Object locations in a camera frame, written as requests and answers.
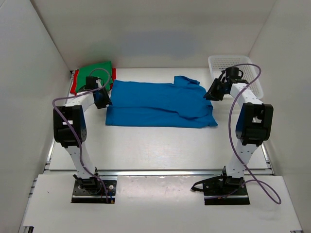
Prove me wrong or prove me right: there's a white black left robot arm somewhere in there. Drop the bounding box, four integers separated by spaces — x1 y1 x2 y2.
52 76 112 193

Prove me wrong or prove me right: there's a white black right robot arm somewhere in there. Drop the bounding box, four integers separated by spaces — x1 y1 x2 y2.
204 66 274 195

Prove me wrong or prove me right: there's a blue t shirt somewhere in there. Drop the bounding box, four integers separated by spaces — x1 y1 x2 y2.
105 76 218 129

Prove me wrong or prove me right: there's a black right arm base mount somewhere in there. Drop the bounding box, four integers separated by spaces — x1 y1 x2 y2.
191 174 250 206

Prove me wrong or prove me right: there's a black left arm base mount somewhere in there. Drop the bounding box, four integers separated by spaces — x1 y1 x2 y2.
71 175 117 204

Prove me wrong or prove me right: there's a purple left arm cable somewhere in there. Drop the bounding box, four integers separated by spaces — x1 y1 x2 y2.
52 67 115 203

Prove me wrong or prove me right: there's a white perforated plastic basket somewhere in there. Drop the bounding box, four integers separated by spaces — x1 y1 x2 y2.
208 55 264 99

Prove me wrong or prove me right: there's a folded red t shirt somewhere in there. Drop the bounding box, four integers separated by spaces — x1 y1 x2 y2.
70 67 116 95

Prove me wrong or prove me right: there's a folded green t shirt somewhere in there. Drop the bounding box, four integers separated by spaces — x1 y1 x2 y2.
70 61 113 95

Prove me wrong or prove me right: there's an aluminium table rail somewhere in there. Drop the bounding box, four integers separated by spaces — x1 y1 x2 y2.
98 169 222 176

